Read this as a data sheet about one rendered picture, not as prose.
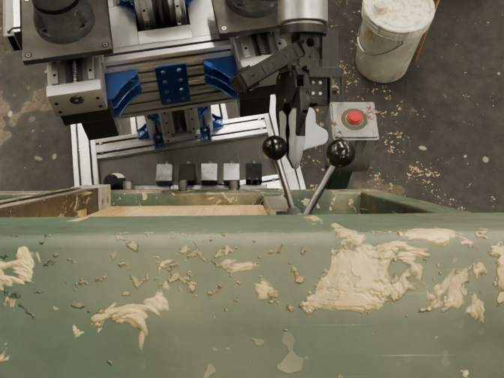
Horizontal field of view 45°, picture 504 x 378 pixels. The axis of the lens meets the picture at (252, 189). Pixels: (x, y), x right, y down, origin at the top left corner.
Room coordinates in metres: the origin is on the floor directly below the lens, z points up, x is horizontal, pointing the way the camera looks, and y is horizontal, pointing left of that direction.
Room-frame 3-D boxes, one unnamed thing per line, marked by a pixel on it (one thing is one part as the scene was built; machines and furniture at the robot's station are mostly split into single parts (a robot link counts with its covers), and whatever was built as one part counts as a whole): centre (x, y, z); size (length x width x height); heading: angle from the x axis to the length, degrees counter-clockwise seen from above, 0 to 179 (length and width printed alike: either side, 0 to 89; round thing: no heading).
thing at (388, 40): (1.86, -0.60, 0.24); 0.32 x 0.30 x 0.47; 102
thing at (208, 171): (0.81, 0.18, 0.69); 0.50 x 0.14 x 0.24; 92
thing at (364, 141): (0.89, -0.26, 0.84); 0.12 x 0.12 x 0.18; 2
